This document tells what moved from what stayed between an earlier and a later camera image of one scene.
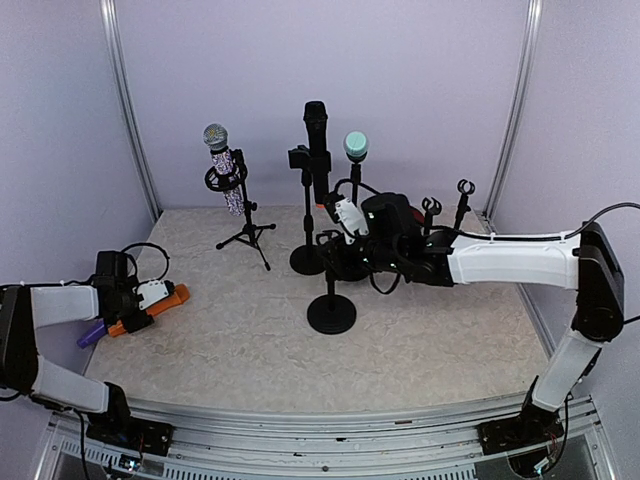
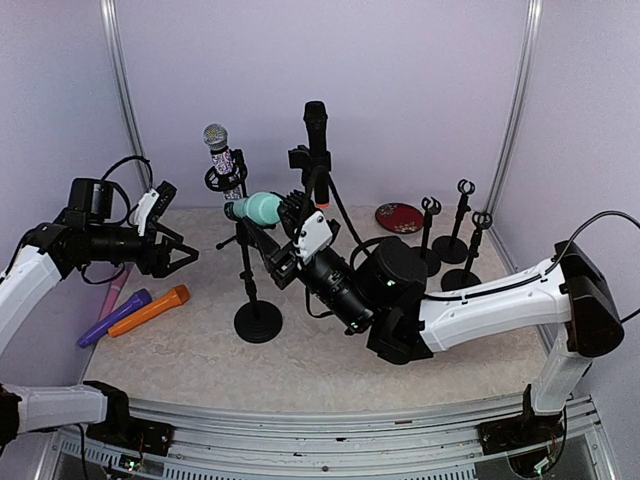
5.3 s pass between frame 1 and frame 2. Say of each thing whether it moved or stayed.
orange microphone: stayed
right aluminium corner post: stayed
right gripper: moved
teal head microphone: moved
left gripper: moved
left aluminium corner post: stayed
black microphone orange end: stayed
